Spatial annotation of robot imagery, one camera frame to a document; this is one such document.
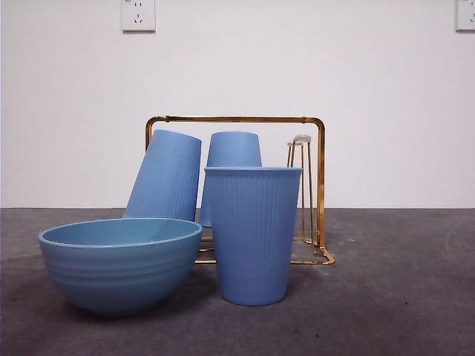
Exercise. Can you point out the blue ribbed cup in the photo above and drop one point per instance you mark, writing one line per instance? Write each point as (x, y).
(252, 237)
(163, 174)
(234, 150)

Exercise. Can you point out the blue ridged bowl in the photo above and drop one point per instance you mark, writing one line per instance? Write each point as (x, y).
(118, 274)

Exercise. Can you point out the white wall socket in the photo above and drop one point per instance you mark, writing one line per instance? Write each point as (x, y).
(466, 16)
(138, 18)

